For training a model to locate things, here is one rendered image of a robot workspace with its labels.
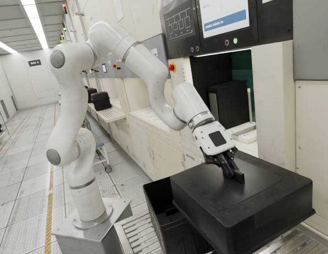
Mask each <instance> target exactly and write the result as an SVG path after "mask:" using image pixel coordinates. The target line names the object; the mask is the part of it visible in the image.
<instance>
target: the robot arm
mask: <svg viewBox="0 0 328 254"><path fill-rule="evenodd" d="M88 36H89V40H88V41H86V42H84V43H63V44H59V45H57V46H55V47H54V48H53V49H52V51H51V52H50V55H49V67H50V70H51V72H52V73H53V75H54V76H55V78H56V79H57V81H58V83H59V85H60V88H61V110H60V115H59V118H58V120H57V123H56V124H55V126H54V128H53V130H52V132H51V135H50V137H49V139H48V142H47V145H46V157H47V159H48V161H49V162H50V163H51V164H52V165H54V166H57V167H62V166H66V165H69V164H71V165H70V168H69V170H68V173H67V182H68V185H69V188H70V191H71V194H72V197H73V199H74V202H75V205H76V208H77V211H78V212H77V213H76V214H75V216H74V218H73V224H74V226H75V227H76V228H78V229H89V228H93V227H96V226H98V225H100V224H101V223H103V222H104V221H106V220H107V219H108V218H109V217H110V215H111V214H112V212H113V207H112V205H111V203H109V202H106V201H103V200H102V197H101V194H100V190H99V187H98V184H97V180H96V177H95V174H94V171H93V161H94V156H95V150H96V142H95V138H94V135H93V134H92V132H91V131H90V130H88V129H86V128H81V126H82V124H83V121H84V119H85V116H86V111H87V105H88V91H87V89H86V88H85V87H84V85H83V84H82V83H81V80H80V74H81V72H82V71H85V70H90V69H94V68H96V67H98V66H100V65H101V64H103V63H104V62H105V61H106V59H107V57H108V54H109V53H110V52H111V53H112V54H113V55H115V56H116V57H117V58H118V59H119V60H120V61H121V62H122V63H124V64H125V65H126V66H127V67H128V68H129V69H130V70H132V71H133V72H134V73H135V74H136V75H137V76H139V77H140V78H141V79H142V80H143V81H144V82H145V83H146V84H147V87H148V96H149V102H150V105H151V107H152V109H153V111H154V113H155V114H156V115H157V116H158V117H159V118H160V119H161V120H162V121H163V122H164V123H165V124H166V125H167V126H168V127H170V128H171V129H173V130H175V131H181V130H182V129H184V128H185V127H186V126H187V125H188V126H189V128H190V130H191V132H192V133H193V136H194V140H195V142H196V145H197V147H198V149H199V151H200V153H201V155H202V157H203V158H204V160H205V163H206V164H214V165H217V166H218V167H221V169H222V170H223V172H224V174H225V175H226V176H227V178H228V179H230V178H231V177H233V176H234V175H235V174H234V173H233V171H232V169H231V168H230V167H232V168H234V169H236V170H238V171H239V168H238V167H237V165H236V164H235V162H234V154H235V153H236V152H237V151H238V148H236V147H235V145H236V143H235V141H234V140H233V138H232V137H231V136H230V134H229V133H228V132H227V131H226V129H225V128H224V127H223V126H222V125H221V124H220V123H219V122H218V121H214V120H215V118H214V117H213V115H212V114H211V112H210V111H209V109H208V108H207V106H206V104H205V103H204V101H203V100H202V98H201V97H200V95H199V94H198V92H197V91H196V89H195V88H194V86H193V85H192V84H191V83H189V82H185V83H182V84H180V85H178V86H177V87H176V88H175V89H174V90H173V91H172V94H171V97H172V99H173V101H174V102H175V107H174V108H171V107H170V105H169V104H168V103H167V101H166V98H165V94H164V88H165V83H166V80H167V77H168V74H169V70H168V68H167V66H166V65H165V64H164V63H163V62H162V61H161V60H160V59H158V58H157V57H156V56H155V55H154V54H153V53H152V52H151V51H150V50H149V49H147V48H146V47H145V46H144V45H143V44H142V43H141V42H140V41H139V40H137V39H136V38H135V37H134V36H133V35H132V34H131V33H130V32H128V31H127V30H126V29H125V28H124V27H123V26H122V25H120V24H119V23H118V22H116V21H114V20H111V19H103V20H100V21H98V22H96V23H95V24H94V25H92V26H91V28H90V29H89V32H88ZM230 150H231V152H230ZM222 155H223V156H224V158H225V160H226V162H227V163H225V161H224V160H223V158H222V157H221V156H222Z"/></svg>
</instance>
